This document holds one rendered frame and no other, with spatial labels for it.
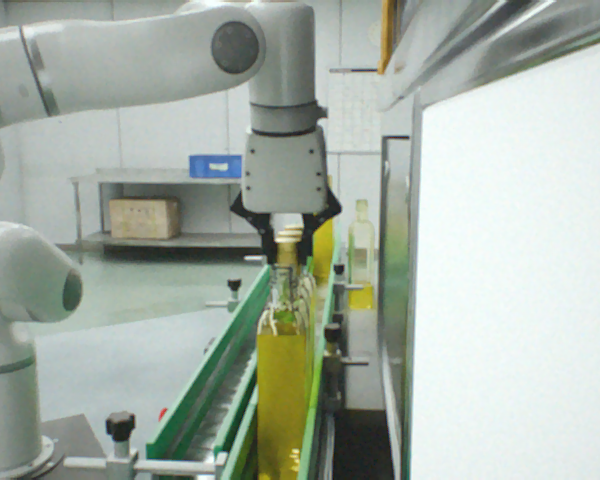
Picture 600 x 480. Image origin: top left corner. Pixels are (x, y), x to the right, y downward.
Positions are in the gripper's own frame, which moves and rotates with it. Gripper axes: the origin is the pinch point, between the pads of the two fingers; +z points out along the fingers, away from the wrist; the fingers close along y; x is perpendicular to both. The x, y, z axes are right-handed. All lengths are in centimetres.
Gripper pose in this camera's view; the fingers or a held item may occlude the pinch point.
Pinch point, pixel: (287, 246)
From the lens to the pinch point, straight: 75.7
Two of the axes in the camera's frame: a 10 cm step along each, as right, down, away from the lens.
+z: 0.2, 9.1, 4.2
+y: -10.0, -0.2, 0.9
